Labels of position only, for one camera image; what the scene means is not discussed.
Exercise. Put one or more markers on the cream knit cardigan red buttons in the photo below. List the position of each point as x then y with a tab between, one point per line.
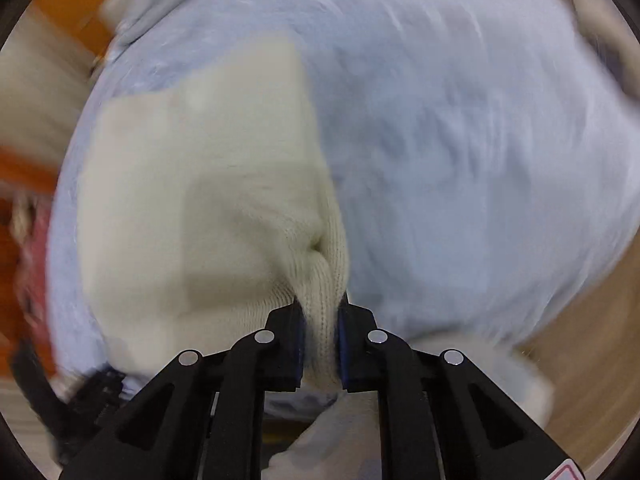
200	185

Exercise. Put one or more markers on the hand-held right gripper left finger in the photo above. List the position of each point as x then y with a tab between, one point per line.
299	350

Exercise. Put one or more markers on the white sheer curtain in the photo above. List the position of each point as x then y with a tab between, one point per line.
35	85

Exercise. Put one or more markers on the bed with butterfly print sheet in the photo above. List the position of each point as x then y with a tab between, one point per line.
475	160

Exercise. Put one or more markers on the pink blanket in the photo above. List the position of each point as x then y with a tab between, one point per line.
37	250

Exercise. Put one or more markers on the grey quilt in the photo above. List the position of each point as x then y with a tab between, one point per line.
150	5

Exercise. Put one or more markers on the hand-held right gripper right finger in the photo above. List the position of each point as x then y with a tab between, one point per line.
343	355

